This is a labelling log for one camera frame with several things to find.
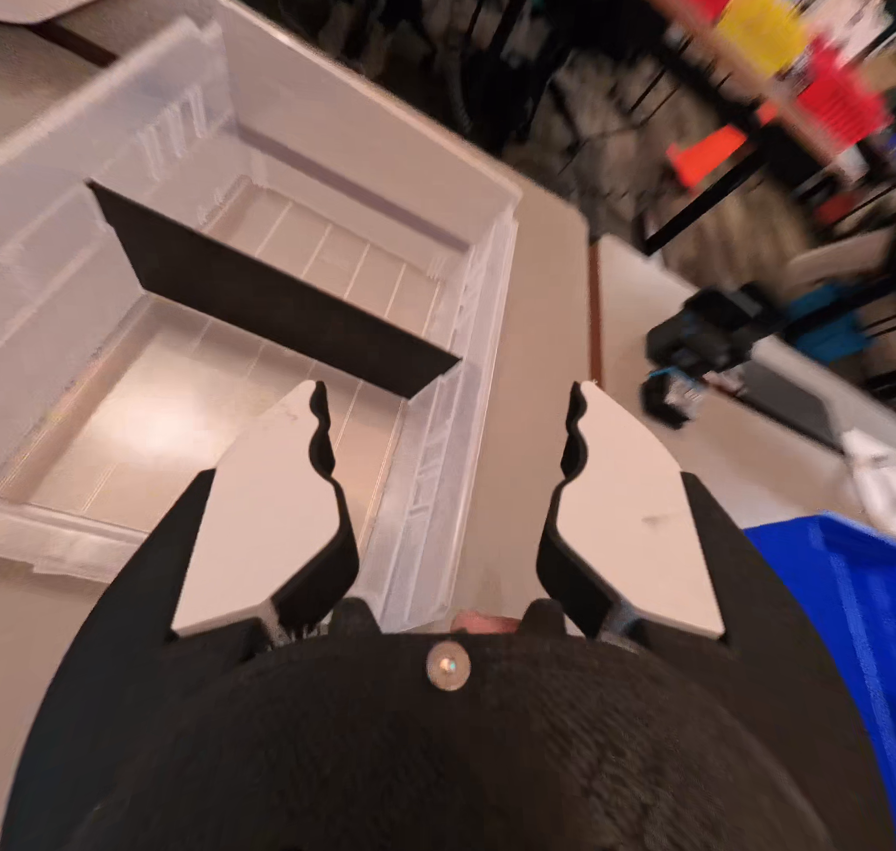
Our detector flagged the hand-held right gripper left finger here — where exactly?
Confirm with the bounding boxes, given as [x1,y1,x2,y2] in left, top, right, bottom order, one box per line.
[171,379,361,638]

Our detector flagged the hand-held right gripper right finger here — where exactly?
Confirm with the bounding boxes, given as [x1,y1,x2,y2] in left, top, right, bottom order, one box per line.
[536,379,726,640]

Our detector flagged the black bin divider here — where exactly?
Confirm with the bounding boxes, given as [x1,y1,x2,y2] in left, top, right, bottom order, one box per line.
[90,182,463,398]

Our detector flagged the clear plastic storage bin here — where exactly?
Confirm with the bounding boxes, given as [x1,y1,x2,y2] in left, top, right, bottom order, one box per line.
[0,0,525,635]

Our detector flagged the black device with blue parts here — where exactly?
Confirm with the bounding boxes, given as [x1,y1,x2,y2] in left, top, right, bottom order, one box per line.
[640,284,785,432]

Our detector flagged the dark grey flat tray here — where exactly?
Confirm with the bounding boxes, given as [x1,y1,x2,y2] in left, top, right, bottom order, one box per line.
[738,359,844,449]

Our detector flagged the blue plastic bin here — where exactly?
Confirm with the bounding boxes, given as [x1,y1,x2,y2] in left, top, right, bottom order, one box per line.
[742,511,896,817]

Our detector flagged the white crumpled bag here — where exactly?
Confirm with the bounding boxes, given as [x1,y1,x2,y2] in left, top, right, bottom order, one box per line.
[842,429,896,538]

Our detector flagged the orange traffic cone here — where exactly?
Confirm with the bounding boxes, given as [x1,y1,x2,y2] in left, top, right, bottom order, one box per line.
[665,125,750,191]

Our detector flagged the yellow plastic bin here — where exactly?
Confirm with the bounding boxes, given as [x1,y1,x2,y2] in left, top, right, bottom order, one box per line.
[717,0,807,76]

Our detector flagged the wooden table with black frame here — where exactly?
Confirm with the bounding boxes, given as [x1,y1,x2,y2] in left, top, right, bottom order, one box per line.
[553,0,896,257]

